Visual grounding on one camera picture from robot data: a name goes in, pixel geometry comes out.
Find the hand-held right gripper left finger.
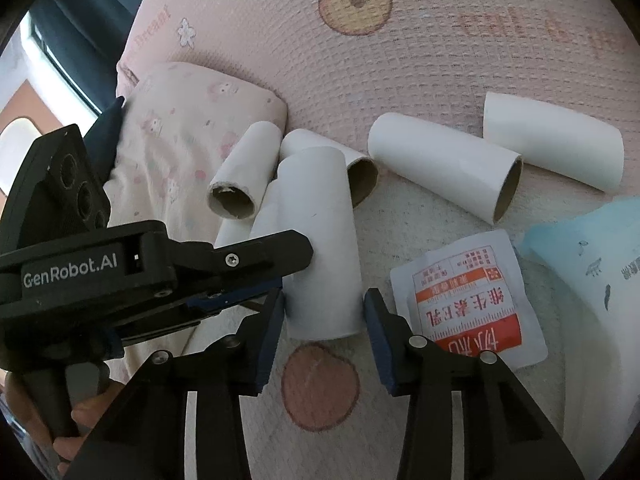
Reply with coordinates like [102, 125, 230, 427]
[65, 287, 287, 480]

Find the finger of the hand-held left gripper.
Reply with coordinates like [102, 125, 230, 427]
[170, 229, 315, 287]
[187, 284, 284, 317]

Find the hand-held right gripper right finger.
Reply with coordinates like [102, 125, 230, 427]
[363, 287, 586, 480]

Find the white cardboard paper tube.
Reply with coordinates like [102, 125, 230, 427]
[482, 91, 626, 195]
[279, 128, 379, 209]
[367, 112, 524, 225]
[276, 146, 364, 341]
[206, 121, 284, 220]
[214, 179, 284, 251]

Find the person's left hand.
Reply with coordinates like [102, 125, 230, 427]
[0, 370, 126, 466]

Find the white sachet with red label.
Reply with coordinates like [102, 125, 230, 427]
[389, 229, 549, 371]

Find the pink printed pillow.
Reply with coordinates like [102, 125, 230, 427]
[105, 61, 289, 376]

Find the window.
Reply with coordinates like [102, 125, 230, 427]
[0, 7, 101, 161]

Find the light blue printed packet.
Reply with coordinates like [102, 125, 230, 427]
[515, 199, 640, 441]

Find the pink printed blanket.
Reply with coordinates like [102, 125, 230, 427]
[116, 0, 640, 480]

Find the dark curtain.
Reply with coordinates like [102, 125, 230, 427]
[30, 0, 168, 111]

